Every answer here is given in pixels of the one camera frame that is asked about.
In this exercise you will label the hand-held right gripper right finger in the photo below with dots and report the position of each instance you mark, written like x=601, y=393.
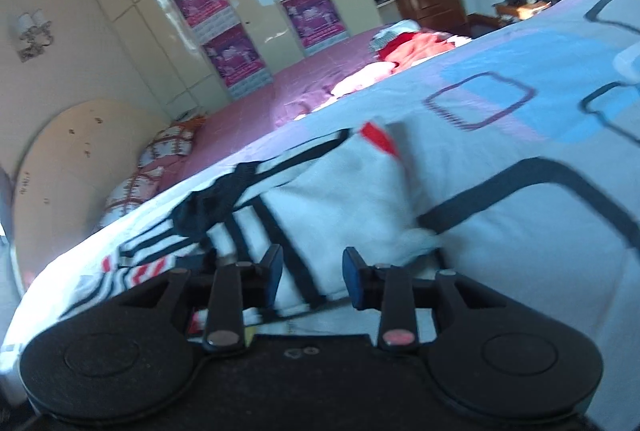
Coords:
x=353, y=278

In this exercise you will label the grey white striped cloth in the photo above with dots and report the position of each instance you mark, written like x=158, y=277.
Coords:
x=392, y=31

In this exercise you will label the cream rounded headboard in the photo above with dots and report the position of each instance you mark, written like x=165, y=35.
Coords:
x=75, y=161

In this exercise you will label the ornate wall lamp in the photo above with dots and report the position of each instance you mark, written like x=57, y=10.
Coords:
x=34, y=35

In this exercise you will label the light blue printed blanket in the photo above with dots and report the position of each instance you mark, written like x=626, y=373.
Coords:
x=525, y=241

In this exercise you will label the pink checked bed sheet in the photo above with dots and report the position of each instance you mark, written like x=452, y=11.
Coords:
x=240, y=121

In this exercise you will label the black red white striped sweater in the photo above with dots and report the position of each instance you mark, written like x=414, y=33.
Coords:
x=340, y=196

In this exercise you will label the pink white cloth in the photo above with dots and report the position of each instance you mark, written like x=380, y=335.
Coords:
x=362, y=78

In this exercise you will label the wooden side table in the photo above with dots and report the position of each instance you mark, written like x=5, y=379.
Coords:
x=520, y=10

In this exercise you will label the red garment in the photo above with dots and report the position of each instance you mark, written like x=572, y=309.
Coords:
x=420, y=48

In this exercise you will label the red white patterned pillow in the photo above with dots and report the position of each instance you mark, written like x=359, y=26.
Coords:
x=167, y=146
x=135, y=193

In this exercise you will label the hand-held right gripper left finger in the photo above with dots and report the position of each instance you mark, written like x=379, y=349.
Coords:
x=273, y=272

